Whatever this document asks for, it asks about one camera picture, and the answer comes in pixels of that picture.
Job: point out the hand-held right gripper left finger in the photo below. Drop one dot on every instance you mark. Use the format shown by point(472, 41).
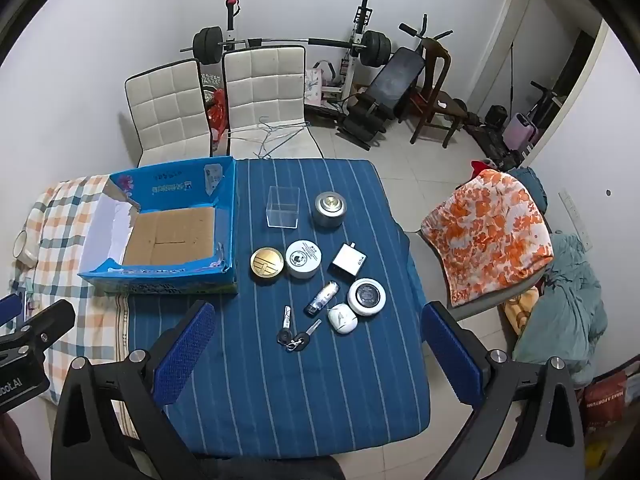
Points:
point(186, 355)

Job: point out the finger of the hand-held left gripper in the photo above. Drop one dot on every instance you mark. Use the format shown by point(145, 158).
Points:
point(11, 310)
point(47, 322)

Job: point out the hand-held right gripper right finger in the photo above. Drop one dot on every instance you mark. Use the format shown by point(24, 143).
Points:
point(452, 355)

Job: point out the black and white round jar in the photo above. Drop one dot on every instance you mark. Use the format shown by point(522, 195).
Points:
point(367, 297)

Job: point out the white earbud case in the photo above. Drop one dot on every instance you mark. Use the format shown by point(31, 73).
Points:
point(342, 320)

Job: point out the blue cardboard box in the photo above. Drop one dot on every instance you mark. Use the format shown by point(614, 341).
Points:
point(170, 237)

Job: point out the gold round tin lid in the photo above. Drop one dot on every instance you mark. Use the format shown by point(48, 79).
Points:
point(267, 266)

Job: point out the small phone picture packet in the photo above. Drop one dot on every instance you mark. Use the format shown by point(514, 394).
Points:
point(322, 300)

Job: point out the white charger adapter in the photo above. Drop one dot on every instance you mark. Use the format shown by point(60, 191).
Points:
point(347, 260)

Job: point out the white round cream jar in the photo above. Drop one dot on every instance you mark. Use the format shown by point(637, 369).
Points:
point(303, 259)

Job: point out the clear acrylic box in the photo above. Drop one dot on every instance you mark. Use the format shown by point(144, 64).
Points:
point(283, 208)

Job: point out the silver round push light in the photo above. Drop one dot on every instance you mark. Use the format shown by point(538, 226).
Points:
point(330, 210)

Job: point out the tape roll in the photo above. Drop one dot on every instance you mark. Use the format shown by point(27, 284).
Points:
point(22, 247)

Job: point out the yellow patterned cloth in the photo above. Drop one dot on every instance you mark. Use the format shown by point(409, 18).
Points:
point(520, 312)

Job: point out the checked orange blue blanket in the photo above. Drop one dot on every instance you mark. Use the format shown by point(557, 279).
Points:
point(60, 240)

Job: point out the key bunch with black heads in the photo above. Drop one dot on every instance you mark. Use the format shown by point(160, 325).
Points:
point(301, 341)

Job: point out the orange floral blanket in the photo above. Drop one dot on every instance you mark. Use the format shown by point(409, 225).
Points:
point(487, 235)

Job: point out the red printed bag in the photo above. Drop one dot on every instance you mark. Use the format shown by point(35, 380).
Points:
point(605, 402)

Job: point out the white power strip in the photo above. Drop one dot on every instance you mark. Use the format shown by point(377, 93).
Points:
point(574, 217)

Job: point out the dark teal cloth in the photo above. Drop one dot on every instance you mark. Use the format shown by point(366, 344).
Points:
point(532, 185)

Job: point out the pink suitcase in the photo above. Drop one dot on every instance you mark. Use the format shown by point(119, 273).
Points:
point(520, 132)

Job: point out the white padded chair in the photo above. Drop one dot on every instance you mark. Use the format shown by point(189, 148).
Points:
point(265, 87)
point(167, 115)

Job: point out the red plastic bag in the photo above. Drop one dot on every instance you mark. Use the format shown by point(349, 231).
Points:
point(217, 112)

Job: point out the brown wooden chair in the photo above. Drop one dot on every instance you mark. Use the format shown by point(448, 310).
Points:
point(440, 105)

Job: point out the black weight bench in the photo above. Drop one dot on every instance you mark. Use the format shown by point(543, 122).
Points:
point(395, 82)

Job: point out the white pink gift bag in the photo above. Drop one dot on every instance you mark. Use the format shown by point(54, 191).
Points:
point(315, 85)

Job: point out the black barbell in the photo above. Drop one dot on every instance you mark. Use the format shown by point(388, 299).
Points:
point(375, 47)

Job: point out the white barbell rack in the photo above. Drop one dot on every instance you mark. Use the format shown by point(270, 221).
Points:
point(357, 25)

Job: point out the white door frame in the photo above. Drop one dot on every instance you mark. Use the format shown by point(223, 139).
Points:
point(505, 25)

